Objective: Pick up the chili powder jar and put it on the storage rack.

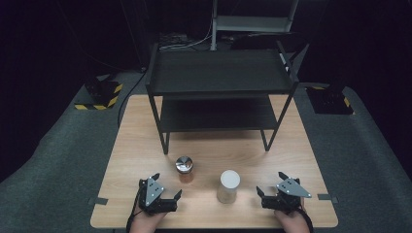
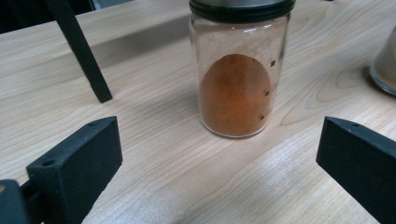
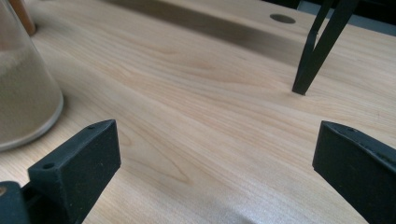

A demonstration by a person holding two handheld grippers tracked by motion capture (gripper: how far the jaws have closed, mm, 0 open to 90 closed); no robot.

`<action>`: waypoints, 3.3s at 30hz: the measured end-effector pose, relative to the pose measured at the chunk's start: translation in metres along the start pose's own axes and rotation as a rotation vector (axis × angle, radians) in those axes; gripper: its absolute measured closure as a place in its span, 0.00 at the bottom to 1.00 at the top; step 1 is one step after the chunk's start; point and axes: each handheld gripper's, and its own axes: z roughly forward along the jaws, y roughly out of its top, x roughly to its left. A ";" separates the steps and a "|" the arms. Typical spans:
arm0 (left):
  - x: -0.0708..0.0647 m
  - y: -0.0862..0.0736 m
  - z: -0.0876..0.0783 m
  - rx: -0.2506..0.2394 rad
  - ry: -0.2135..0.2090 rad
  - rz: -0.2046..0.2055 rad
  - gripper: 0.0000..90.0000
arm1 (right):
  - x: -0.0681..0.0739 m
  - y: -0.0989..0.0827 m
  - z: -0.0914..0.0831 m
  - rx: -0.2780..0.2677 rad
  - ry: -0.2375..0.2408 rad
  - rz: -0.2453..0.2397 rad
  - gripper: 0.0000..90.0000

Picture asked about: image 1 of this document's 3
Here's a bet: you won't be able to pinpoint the right hand-held gripper black cable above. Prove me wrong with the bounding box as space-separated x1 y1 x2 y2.
297 207 315 233

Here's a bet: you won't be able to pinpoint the black two-tier metal rack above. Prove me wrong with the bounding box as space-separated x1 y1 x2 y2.
145 40 310 155

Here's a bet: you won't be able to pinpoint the white cables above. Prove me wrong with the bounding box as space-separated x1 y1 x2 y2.
159 18 215 51

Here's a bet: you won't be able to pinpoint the black stand base hazard tape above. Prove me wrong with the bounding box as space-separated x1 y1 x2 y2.
74 76 124 111
305 84 356 116

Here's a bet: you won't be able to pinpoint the grey metal stand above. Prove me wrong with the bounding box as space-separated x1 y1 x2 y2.
210 0 299 51

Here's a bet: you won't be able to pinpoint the black floor cable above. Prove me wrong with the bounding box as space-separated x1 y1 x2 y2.
117 69 149 127

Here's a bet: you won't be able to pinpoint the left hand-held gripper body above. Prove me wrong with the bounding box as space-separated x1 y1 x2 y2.
138 177 179 216

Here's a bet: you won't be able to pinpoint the person's right hand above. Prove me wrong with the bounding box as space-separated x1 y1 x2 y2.
274 197 311 233

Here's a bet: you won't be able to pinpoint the hand-held gripper black cable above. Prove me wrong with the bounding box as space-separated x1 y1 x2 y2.
125 181 144 233
297 207 315 233

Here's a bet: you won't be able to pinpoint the left hand-held gripper black cable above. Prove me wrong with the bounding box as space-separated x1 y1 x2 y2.
125 181 144 233

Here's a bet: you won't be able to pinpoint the person's left hand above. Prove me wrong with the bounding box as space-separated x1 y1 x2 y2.
128 209 168 233

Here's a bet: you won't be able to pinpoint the glass jar white lid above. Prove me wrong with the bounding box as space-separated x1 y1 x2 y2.
216 169 242 205

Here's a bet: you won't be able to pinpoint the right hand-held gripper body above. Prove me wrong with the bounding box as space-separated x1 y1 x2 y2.
261 178 313 215

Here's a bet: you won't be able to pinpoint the grey tape strip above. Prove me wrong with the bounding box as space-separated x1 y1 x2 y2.
317 193 339 204
87 196 109 206

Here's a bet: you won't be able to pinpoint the glass jar silver lid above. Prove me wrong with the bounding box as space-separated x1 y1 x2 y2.
175 155 194 183

